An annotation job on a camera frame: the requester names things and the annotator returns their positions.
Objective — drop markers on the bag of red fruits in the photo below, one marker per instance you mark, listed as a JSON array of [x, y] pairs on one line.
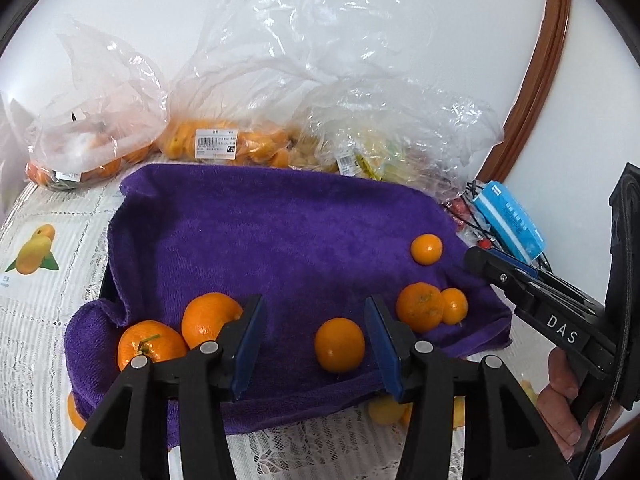
[[471, 226]]

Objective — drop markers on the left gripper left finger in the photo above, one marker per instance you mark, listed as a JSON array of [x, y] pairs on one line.
[[126, 436]]

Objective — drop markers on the clear bag of tangerines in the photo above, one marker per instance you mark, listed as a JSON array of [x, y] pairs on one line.
[[108, 122]]

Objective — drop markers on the small oval orange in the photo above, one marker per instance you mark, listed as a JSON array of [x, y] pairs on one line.
[[456, 306]]

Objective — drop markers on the large orange with stem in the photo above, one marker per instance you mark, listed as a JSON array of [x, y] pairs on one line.
[[155, 340]]

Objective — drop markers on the white plastic bag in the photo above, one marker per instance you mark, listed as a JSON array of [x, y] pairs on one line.
[[14, 156]]

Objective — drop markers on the small round orange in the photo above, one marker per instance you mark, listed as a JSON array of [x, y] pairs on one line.
[[426, 249]]

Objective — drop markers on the person's right hand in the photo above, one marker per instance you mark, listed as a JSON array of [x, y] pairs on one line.
[[553, 405]]

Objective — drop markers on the clear bag of oranges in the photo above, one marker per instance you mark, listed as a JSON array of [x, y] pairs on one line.
[[256, 60]]

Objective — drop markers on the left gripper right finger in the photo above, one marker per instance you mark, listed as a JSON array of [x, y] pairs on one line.
[[505, 437]]

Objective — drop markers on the brown wooden door frame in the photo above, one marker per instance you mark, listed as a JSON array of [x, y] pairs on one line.
[[534, 91]]

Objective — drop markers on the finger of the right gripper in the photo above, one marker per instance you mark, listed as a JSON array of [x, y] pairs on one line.
[[507, 273]]

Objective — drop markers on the clear bag of yellow fruit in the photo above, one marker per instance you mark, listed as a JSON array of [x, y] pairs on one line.
[[397, 131]]

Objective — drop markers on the blue tissue pack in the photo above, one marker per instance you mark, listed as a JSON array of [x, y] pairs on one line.
[[513, 227]]

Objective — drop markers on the lace fruit print tablecloth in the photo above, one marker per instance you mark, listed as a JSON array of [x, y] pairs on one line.
[[54, 260]]

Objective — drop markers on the purple terry towel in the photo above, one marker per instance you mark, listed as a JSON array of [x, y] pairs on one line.
[[314, 246]]

